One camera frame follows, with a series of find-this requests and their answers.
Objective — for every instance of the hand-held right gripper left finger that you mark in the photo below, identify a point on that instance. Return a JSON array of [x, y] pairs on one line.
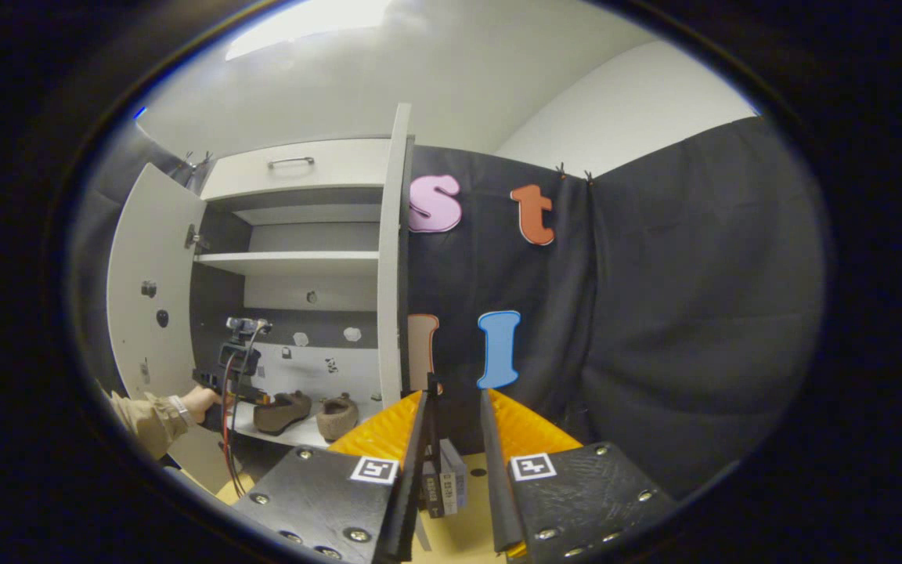
[[412, 486]]

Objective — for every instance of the brown fuzzy shoe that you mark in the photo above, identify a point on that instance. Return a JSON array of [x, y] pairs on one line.
[[337, 419], [283, 413]]

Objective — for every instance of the black backdrop cloth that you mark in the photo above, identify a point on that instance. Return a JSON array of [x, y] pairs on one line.
[[694, 313], [106, 204]]

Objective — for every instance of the grey labelled box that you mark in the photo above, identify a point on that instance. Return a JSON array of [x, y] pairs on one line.
[[447, 478]]

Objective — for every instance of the white cabinet drawer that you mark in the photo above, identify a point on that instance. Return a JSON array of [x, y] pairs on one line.
[[341, 168]]

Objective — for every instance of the metal door hinge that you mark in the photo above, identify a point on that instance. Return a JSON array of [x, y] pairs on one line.
[[195, 237]]

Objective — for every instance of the white shoe cabinet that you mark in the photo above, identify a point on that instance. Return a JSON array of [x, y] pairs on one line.
[[302, 235]]

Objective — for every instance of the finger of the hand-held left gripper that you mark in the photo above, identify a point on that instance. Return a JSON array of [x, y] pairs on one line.
[[265, 397]]

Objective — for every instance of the thin black stand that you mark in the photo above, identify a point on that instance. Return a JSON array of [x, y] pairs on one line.
[[433, 415]]

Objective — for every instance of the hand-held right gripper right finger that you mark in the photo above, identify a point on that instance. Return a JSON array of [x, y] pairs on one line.
[[494, 486]]

